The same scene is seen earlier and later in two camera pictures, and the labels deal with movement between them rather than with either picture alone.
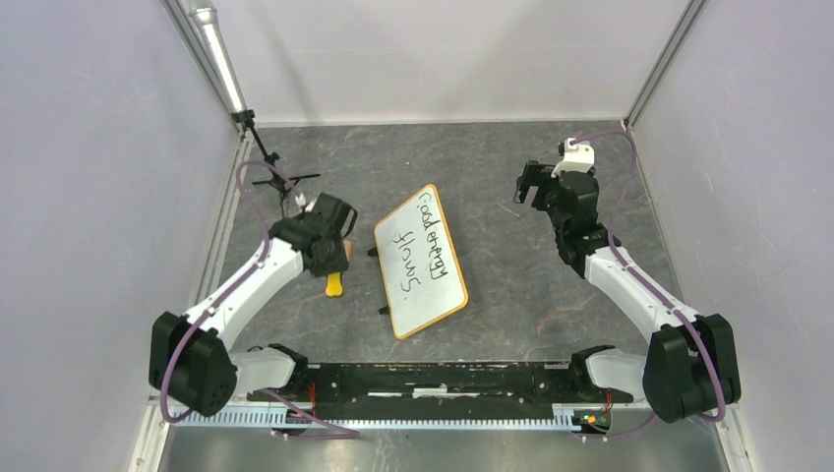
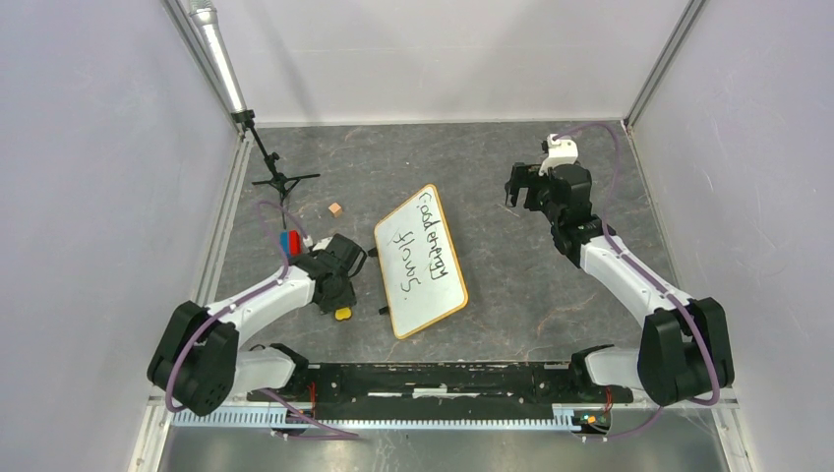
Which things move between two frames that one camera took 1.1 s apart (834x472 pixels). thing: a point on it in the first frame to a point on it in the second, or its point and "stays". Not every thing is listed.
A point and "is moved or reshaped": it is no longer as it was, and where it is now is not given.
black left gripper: (339, 264) to (346, 299)
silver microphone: (206, 15) stays
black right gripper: (536, 175) stays
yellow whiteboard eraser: (333, 285) is moved or reshaped
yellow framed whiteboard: (420, 270) stays
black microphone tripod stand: (278, 181) stays
